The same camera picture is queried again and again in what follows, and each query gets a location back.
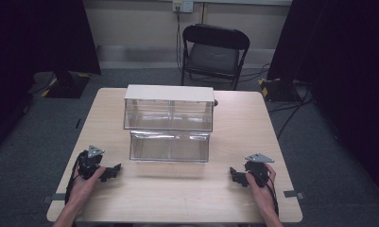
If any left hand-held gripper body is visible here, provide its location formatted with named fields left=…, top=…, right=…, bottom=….
left=78, top=145, right=105, bottom=181

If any hand-held gripper cable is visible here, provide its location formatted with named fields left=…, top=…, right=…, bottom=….
left=64, top=150, right=86, bottom=205
left=266, top=174, right=280, bottom=218

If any person's left hand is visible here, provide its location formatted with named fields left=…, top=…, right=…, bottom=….
left=66, top=166, right=107, bottom=207

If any left hand-held gripper cable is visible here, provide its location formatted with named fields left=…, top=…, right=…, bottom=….
left=64, top=150, right=86, bottom=205

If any person's right hand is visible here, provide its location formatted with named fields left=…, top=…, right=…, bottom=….
left=245, top=163, right=278, bottom=216

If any grey tape strip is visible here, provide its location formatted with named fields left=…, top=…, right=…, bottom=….
left=41, top=192, right=67, bottom=204
left=283, top=189, right=306, bottom=200

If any right hand-held gripper cable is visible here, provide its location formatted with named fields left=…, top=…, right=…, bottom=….
left=266, top=174, right=280, bottom=218

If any black folding chair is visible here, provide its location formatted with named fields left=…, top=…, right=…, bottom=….
left=181, top=24, right=251, bottom=91

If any black wall socket cable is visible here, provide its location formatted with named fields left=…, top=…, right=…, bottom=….
left=175, top=6, right=184, bottom=74

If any black stand base yellow tape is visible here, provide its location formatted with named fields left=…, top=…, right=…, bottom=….
left=44, top=70, right=92, bottom=99
left=258, top=77, right=303, bottom=103

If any black floor cable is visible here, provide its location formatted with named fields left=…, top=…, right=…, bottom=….
left=239, top=61, right=272, bottom=83
left=267, top=85, right=314, bottom=140

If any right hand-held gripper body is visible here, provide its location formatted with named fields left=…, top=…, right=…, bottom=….
left=244, top=152, right=276, bottom=187

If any dark curtain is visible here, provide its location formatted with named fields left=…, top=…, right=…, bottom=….
left=0, top=0, right=102, bottom=159
left=267, top=0, right=379, bottom=193

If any white wall socket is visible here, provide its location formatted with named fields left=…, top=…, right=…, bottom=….
left=172, top=0, right=195, bottom=14

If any clear display case white top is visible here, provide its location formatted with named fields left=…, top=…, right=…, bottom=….
left=123, top=83, right=216, bottom=164

